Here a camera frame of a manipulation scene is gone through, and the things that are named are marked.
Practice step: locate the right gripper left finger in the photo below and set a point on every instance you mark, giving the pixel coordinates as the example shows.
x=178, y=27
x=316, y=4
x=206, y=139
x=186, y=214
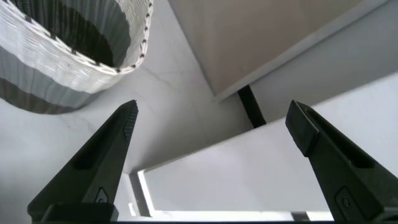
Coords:
x=93, y=174

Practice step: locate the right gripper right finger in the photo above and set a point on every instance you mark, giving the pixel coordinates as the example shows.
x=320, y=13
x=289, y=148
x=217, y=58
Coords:
x=351, y=186

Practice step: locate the white laundry basket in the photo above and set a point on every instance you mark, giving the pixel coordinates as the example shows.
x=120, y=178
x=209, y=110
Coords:
x=46, y=62

